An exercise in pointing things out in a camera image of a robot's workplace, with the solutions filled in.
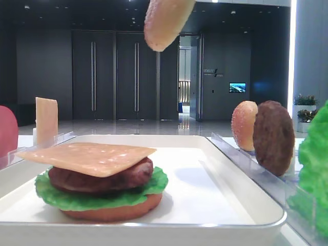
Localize sesame bun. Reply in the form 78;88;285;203
231;100;258;151
143;0;195;52

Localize orange cheese slice on stack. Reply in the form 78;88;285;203
16;142;156;178

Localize red tomato slice under stack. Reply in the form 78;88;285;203
62;193;162;222

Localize upright brown meat patty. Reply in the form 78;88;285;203
253;100;295;176

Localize brown meat patty on stack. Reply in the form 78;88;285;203
48;157;153;194

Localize upright orange cheese slice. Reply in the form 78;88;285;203
35;97;58;148

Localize green lettuce leaf on stack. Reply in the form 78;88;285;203
34;167;169;211

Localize upright red tomato slice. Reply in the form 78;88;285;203
0;106;18;157

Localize upright green lettuce leaf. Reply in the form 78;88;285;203
288;104;327;237

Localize white rectangular metal tray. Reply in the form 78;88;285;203
1;135;287;245

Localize right clear acrylic rack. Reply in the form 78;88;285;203
206;132;328;246

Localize clear acrylic rack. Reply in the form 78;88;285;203
206;132;328;246
1;132;75;170

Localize potted plants in white planter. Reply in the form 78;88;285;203
293;94;317;133

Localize left clear acrylic rack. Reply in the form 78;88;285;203
1;132;75;170

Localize wall mounted screen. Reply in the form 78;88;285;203
229;83;246;93

